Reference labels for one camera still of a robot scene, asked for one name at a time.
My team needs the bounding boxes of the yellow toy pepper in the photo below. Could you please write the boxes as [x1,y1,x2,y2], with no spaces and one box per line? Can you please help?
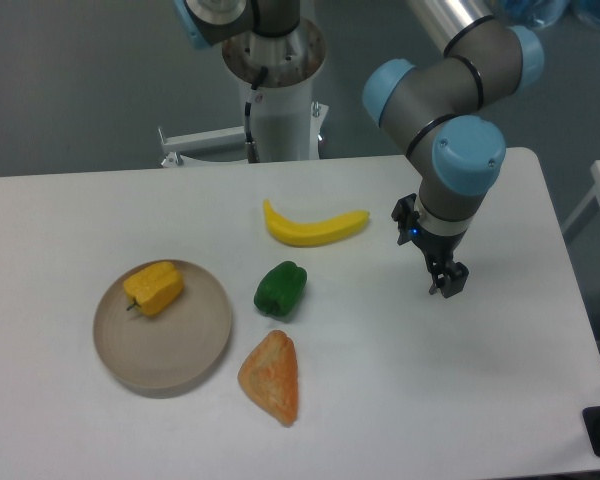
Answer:
[123,261,184,317]

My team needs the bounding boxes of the orange toy bread triangle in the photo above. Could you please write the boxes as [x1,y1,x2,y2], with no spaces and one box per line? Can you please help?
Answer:
[238,330,299,427]

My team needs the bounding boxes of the green toy pepper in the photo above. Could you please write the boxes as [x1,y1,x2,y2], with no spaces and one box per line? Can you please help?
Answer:
[253,261,308,317]

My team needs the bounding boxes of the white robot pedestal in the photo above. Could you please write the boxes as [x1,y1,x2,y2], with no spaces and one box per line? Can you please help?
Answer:
[222,17,328,163]

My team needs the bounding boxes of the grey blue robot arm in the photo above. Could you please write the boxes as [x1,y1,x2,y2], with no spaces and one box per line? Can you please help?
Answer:
[174,1,544,297]

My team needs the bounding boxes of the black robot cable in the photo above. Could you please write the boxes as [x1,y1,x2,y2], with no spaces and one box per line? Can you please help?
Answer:
[243,66,269,164]

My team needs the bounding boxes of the yellow toy banana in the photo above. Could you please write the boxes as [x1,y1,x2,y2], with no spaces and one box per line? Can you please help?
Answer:
[262,199,370,247]

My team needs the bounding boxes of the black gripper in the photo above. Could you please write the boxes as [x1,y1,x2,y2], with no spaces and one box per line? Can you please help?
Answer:
[391,194,469,298]

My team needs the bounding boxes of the beige round plate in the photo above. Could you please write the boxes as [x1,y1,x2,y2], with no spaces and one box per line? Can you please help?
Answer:
[93,260,232,398]

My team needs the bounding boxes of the white pedestal foot bracket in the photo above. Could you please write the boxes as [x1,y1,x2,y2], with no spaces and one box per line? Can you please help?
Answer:
[158,126,247,168]

